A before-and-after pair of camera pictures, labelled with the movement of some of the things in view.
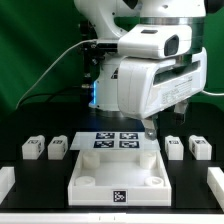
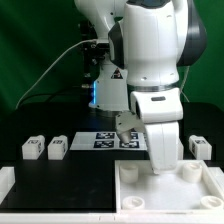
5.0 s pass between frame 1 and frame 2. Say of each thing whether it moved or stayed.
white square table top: moved
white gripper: moved
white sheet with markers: stayed
